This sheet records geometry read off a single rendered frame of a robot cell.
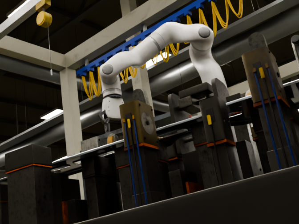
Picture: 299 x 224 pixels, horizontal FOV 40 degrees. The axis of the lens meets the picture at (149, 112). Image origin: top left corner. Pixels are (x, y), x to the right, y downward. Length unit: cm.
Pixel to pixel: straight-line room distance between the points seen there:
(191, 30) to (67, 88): 397
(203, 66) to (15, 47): 383
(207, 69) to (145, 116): 82
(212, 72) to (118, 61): 41
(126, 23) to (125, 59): 338
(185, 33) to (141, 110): 87
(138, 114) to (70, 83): 470
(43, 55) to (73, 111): 83
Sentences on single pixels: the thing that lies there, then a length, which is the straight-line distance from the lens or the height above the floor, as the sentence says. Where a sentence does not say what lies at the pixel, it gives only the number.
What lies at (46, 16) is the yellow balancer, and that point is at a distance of 433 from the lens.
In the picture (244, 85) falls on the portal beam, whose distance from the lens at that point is 795.
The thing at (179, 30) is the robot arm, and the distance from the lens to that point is 191.
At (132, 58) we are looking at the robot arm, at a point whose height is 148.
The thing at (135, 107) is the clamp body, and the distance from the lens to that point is 105.
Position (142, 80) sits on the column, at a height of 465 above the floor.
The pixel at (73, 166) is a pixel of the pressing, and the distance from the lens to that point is 148.
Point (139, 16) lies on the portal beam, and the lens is 503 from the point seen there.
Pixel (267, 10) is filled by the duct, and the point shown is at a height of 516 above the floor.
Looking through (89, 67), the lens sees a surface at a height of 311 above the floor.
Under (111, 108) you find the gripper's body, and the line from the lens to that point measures 177.
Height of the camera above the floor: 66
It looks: 19 degrees up
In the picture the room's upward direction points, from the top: 9 degrees counter-clockwise
